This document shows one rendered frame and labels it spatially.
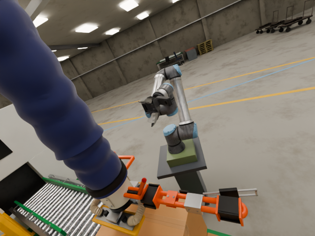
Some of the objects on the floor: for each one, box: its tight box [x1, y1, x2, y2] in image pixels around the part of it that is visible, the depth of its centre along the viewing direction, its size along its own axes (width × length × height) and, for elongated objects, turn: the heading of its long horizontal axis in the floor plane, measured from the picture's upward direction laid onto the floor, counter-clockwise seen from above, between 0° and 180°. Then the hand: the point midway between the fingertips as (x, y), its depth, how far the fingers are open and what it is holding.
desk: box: [185, 47, 198, 61], centre depth 1173 cm, size 71×138×74 cm, turn 34°
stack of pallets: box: [196, 39, 214, 56], centre depth 1172 cm, size 108×74×76 cm
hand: (146, 114), depth 76 cm, fingers open, 14 cm apart
